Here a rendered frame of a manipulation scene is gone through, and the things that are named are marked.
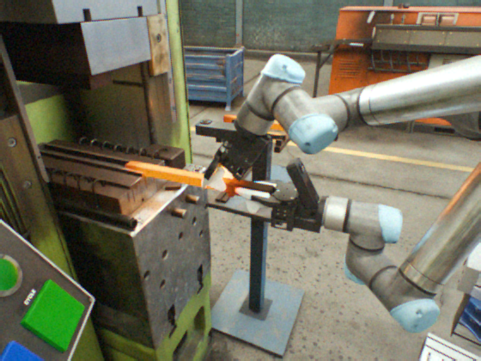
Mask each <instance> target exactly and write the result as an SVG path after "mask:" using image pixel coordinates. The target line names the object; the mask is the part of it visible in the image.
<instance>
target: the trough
mask: <svg viewBox="0 0 481 361"><path fill-rule="evenodd" d="M38 149H39V150H46V151H50V152H54V153H57V154H61V155H65V156H74V157H78V158H82V159H86V160H89V161H92V162H103V163H105V164H109V165H113V166H116V167H121V168H126V166H125V165H126V164H127V163H128V162H125V161H121V160H117V159H113V158H109V157H106V156H96V155H92V154H88V153H85V152H81V151H77V150H67V149H63V148H59V147H56V146H51V145H48V144H43V145H41V146H39V147H38Z"/></svg>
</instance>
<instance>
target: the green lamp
mask: <svg viewBox="0 0 481 361"><path fill-rule="evenodd" d="M17 281H18V270H17V268H16V267H15V265H14V264H13V263H12V262H10V261H9V260H6V259H3V258H0V291H7V290H10V289H11V288H12V287H13V286H15V285H16V283H17Z"/></svg>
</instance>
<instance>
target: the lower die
mask: <svg viewBox="0 0 481 361"><path fill-rule="evenodd" d="M43 144H46V143H41V144H38V147H39V146H41V145H43ZM47 144H48V145H51V146H56V147H59V148H63V149H67V150H77V151H81V152H85V153H88V154H92V155H96V156H106V157H109V158H113V159H117V160H121V161H125V162H131V161H134V162H146V163H150V164H155V165H158V166H163V167H165V166H164V161H163V160H158V159H155V158H154V160H151V158H150V157H146V156H136V155H132V154H128V153H127V155H126V154H125V153H124V152H120V151H116V150H115V152H113V150H105V149H103V150H102V149H101V148H97V147H94V146H92V147H90V145H86V144H80V145H79V144H74V143H71V142H67V141H63V140H59V139H54V140H52V141H51V142H50V143H47ZM39 152H40V155H41V158H42V161H43V163H44V166H48V167H49V168H50V169H51V171H53V170H54V169H56V168H60V169H62V171H63V173H64V175H63V176H62V175H61V173H60V172H59V171H57V172H56V173H55V174H53V179H54V181H55V184H56V189H57V191H58V194H59V195H60V197H62V198H65V199H68V193H67V191H66V188H65V185H64V176H65V175H66V174H68V173H69V172H74V174H76V177H77V180H75V179H74V175H73V174H69V175H68V177H67V183H68V188H69V191H70V196H71V197H72V198H73V200H74V201H75V202H78V203H82V200H81V197H80V191H79V188H78V185H77V182H78V179H80V177H81V176H82V175H84V174H85V175H87V176H88V177H89V178H90V180H91V182H90V183H88V180H87V179H86V178H83V179H81V181H80V186H81V189H82V194H83V197H84V199H85V201H86V204H88V205H92V206H93V207H95V206H96V203H95V201H94V195H93V192H92V183H93V181H94V180H95V179H103V182H104V185H105V186H102V185H101V182H100V180H98V181H97V182H96V183H95V185H94V189H95V192H96V196H97V199H98V204H99V205H100V208H101V209H106V210H109V211H113V212H116V213H119V214H125V215H127V216H128V215H130V214H132V212H134V210H136V209H137V208H138V207H139V206H140V205H141V204H143V203H144V202H145V201H146V200H147V199H149V198H150V197H151V196H152V195H154V194H155V193H156V191H159V190H160V189H161V188H162V187H163V186H164V185H166V182H167V180H162V179H157V178H154V177H150V176H144V172H141V171H137V170H134V169H130V168H121V167H116V166H113V165H109V164H105V163H103V162H92V161H89V160H86V159H82V158H78V157H74V156H65V155H61V154H57V153H54V152H50V151H46V150H39ZM45 170H46V173H47V177H48V179H49V182H47V185H48V187H49V190H50V194H51V195H53V196H55V195H56V193H55V191H54V188H53V185H52V182H51V179H50V174H49V171H48V169H47V168H45ZM142 198H144V202H142Z"/></svg>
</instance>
